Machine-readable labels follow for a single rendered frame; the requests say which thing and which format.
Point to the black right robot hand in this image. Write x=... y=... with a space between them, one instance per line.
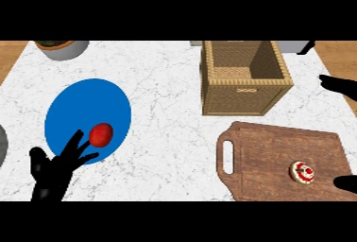
x=341 y=85

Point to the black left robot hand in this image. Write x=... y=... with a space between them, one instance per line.
x=50 y=176

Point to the wicker basket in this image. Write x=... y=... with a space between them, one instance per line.
x=239 y=94

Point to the brown wooden cutting board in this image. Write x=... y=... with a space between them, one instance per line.
x=269 y=151

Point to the red and white cupcake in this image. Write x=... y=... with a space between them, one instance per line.
x=303 y=172

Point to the black slanted object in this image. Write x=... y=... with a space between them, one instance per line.
x=307 y=48

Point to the grey rounded object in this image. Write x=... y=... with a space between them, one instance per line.
x=3 y=146

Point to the pale grey appliance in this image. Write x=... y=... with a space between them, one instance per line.
x=291 y=46

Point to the red tomato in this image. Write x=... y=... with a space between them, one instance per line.
x=101 y=134

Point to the blue oval placemat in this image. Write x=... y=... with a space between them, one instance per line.
x=89 y=104

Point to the small grey-green object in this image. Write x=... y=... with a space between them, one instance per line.
x=195 y=43

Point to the grey plant pot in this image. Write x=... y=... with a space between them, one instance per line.
x=62 y=52

